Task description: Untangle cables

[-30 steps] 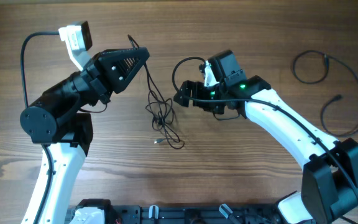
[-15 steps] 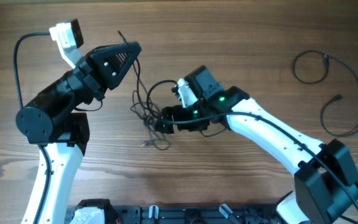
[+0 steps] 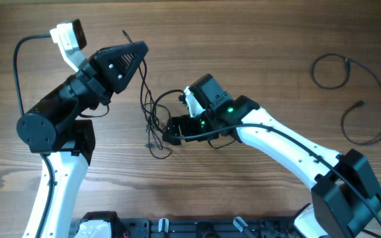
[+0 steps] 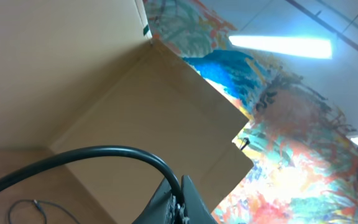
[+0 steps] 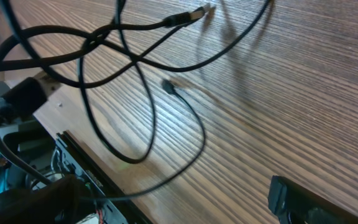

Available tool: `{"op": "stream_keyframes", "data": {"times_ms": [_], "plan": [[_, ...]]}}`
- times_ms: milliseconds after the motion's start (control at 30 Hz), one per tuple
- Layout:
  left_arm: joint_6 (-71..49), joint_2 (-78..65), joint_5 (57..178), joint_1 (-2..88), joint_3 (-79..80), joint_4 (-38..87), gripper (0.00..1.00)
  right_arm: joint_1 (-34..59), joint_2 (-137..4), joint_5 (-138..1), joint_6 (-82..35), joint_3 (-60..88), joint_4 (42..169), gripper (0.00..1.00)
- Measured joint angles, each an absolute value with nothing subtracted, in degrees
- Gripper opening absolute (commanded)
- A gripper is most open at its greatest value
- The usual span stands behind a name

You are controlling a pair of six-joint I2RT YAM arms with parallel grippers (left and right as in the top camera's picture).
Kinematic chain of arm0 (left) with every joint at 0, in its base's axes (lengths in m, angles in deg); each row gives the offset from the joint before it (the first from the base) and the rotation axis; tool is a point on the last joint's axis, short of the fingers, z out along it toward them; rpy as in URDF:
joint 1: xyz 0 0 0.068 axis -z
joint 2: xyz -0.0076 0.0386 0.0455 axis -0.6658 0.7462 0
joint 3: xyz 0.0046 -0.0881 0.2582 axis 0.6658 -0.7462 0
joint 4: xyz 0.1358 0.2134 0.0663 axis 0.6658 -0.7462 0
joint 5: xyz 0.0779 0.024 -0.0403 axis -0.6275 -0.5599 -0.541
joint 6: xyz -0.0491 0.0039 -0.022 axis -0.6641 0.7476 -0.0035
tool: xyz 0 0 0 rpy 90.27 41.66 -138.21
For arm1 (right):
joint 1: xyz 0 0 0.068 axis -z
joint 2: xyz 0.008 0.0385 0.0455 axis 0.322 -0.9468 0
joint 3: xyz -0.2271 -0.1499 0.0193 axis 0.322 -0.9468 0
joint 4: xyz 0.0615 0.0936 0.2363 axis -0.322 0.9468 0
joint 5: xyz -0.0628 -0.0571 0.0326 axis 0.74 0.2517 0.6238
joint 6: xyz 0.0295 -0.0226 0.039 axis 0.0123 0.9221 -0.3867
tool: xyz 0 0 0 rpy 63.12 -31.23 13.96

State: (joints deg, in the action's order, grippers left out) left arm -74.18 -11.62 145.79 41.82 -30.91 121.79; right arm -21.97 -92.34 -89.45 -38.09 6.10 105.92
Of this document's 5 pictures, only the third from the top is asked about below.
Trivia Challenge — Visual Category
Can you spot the thin black cable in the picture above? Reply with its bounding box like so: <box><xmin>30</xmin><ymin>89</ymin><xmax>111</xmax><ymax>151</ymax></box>
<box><xmin>121</xmin><ymin>29</ymin><xmax>175</xmax><ymax>160</ymax></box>

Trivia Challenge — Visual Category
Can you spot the black USB cable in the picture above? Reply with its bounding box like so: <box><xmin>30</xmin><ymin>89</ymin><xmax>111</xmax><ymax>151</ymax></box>
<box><xmin>310</xmin><ymin>53</ymin><xmax>381</xmax><ymax>146</ymax></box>

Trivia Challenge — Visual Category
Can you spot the left camera cable black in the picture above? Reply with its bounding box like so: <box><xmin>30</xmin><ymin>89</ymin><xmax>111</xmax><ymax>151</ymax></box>
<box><xmin>13</xmin><ymin>34</ymin><xmax>55</xmax><ymax>238</ymax></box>

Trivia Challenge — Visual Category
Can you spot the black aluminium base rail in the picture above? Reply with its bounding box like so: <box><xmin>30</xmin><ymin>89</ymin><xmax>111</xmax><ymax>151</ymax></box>
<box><xmin>74</xmin><ymin>216</ymin><xmax>310</xmax><ymax>238</ymax></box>

